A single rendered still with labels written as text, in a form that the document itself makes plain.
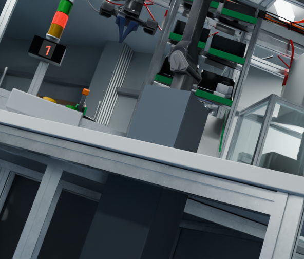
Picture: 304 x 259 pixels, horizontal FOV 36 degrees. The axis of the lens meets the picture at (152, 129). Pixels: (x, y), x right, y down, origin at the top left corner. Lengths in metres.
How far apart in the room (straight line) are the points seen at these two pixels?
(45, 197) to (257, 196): 0.69
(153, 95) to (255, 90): 4.55
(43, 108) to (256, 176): 0.74
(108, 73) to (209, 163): 5.52
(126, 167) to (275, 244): 0.32
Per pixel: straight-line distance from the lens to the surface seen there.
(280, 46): 3.09
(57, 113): 1.37
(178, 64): 1.26
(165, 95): 1.21
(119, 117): 6.30
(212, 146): 1.63
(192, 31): 1.33
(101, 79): 6.34
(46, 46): 1.78
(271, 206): 0.82
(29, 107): 1.38
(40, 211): 1.35
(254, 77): 5.81
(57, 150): 1.05
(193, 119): 1.22
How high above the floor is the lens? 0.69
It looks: 12 degrees up
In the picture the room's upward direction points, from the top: 18 degrees clockwise
